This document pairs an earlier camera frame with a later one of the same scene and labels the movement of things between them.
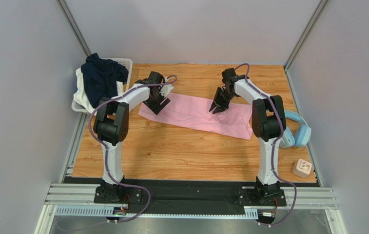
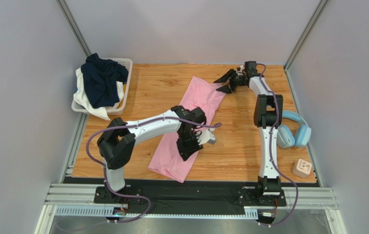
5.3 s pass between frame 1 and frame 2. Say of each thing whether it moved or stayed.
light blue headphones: stayed
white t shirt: stayed
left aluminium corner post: stayed
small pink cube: stayed
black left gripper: moved
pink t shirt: moved
